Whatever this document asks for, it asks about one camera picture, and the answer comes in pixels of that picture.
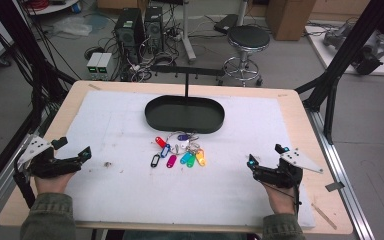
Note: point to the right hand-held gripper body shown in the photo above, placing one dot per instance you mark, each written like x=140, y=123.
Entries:
x=280, y=175

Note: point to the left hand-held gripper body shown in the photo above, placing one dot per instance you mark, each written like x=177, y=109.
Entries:
x=46, y=165

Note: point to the person's left hand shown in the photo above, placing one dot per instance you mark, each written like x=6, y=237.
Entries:
x=51, y=184

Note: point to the person's right hand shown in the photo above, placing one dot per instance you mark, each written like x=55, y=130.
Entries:
x=280, y=200

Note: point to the white foam mat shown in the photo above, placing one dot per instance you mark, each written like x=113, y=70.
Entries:
x=130, y=193

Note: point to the thin wooden stick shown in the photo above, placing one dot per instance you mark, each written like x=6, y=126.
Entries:
x=324, y=216

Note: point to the bunch of coloured key tags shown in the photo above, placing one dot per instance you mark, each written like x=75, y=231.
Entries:
x=180, y=151

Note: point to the black key rack with tray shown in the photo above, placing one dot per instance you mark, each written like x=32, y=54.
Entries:
x=184, y=115

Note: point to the white bench power supply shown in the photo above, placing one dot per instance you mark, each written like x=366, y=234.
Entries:
x=104, y=66
x=94, y=66

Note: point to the white floor board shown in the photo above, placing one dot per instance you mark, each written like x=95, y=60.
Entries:
x=326, y=56

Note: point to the black round stool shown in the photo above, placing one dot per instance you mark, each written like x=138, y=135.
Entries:
x=248, y=38

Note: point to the clear plastic bag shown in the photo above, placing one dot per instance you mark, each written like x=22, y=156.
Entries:
x=71, y=26

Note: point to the large black computer tower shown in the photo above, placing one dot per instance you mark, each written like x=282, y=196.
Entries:
x=129, y=33

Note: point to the brown cardboard box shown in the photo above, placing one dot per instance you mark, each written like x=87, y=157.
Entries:
x=290, y=18

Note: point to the round white table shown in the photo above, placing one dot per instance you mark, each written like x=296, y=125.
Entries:
x=56, y=7

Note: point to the grey robot device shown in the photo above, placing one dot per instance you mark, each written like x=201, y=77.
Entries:
x=373, y=48

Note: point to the black flat case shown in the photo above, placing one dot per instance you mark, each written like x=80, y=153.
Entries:
x=226, y=23

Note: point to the small black computer tower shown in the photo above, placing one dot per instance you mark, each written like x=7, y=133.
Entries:
x=154, y=28

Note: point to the white table leg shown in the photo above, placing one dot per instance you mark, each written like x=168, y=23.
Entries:
x=187, y=33

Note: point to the grey metal bracket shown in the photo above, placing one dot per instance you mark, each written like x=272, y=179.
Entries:
x=334, y=186

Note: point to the black metal frame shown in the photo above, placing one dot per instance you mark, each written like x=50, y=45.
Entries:
x=30, y=60
x=346, y=50

